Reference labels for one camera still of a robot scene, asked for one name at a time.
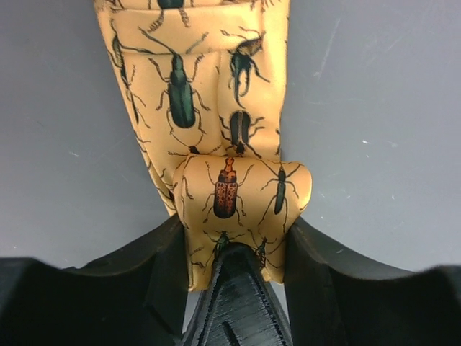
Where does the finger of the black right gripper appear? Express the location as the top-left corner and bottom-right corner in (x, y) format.
(182, 243), (293, 346)

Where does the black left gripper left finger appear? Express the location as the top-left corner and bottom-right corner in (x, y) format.
(1, 216), (188, 345)

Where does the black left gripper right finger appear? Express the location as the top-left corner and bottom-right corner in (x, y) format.
(285, 218), (460, 345)

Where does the yellow patterned necktie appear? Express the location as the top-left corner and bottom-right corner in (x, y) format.
(94, 1), (312, 290)

